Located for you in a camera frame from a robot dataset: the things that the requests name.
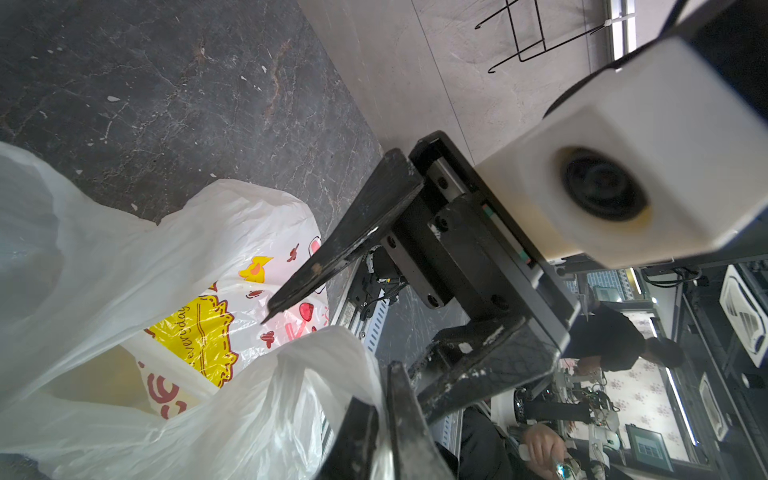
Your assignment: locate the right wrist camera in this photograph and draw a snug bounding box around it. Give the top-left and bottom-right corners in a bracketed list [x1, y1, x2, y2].
[477, 38, 767, 268]

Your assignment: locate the person in black clothes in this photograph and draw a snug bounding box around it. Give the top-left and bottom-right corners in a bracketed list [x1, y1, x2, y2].
[458, 301, 685, 479]

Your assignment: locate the black wire hook rack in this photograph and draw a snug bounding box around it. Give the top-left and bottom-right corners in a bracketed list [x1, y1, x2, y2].
[474, 1, 625, 75]

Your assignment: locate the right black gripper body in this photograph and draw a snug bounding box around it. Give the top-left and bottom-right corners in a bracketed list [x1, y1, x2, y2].
[381, 131, 580, 353]

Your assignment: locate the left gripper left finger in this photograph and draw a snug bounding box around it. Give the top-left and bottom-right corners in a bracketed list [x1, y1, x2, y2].
[315, 398, 379, 480]

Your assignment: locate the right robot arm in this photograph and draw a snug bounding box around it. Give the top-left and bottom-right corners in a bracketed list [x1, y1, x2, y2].
[267, 1, 767, 422]

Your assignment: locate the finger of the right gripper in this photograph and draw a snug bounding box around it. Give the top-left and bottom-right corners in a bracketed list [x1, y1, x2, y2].
[265, 148, 424, 321]
[409, 317, 561, 425]

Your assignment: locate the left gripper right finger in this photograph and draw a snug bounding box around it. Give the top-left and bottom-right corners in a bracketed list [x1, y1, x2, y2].
[386, 361, 455, 480]

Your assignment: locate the white printed plastic bag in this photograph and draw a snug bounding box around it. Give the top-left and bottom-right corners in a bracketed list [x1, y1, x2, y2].
[1, 144, 383, 479]

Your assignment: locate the person's hand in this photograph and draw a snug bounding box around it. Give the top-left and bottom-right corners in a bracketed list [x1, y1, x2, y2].
[522, 424, 568, 479]

